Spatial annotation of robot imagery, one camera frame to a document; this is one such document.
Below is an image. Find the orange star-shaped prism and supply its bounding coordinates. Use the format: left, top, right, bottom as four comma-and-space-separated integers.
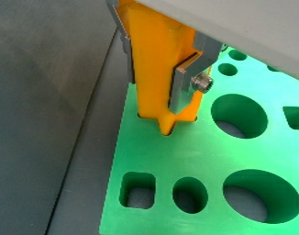
117, 0, 202, 135

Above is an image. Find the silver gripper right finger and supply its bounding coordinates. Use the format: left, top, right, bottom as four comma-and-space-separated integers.
169, 32, 222, 114

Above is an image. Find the green foam shape-sorting board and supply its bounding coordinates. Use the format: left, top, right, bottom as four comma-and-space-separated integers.
99, 49, 299, 235

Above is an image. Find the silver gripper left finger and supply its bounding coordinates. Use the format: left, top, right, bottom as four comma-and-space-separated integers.
106, 0, 135, 84

